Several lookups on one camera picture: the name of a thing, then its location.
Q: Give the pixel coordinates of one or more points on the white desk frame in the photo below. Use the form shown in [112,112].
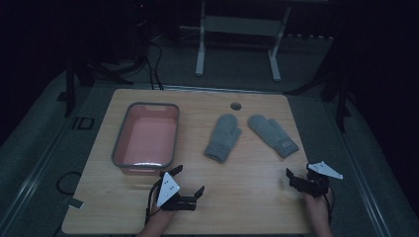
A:
[238,25]

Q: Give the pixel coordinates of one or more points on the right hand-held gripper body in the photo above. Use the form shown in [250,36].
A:
[314,187]

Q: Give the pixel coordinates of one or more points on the person's left hand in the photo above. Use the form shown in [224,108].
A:
[161,215]

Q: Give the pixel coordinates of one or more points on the pink bin with grey rim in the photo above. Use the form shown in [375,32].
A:
[148,138]

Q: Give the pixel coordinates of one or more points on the black stand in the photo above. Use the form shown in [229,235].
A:
[69,89]
[341,98]

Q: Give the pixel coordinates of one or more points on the person's right hand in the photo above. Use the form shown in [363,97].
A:
[314,205]

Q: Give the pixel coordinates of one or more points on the grey mitten with label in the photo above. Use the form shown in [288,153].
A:
[271,133]

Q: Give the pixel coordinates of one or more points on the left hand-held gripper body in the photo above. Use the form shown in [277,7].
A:
[168,190]

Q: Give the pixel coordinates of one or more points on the plain grey mitten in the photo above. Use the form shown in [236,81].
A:
[223,137]

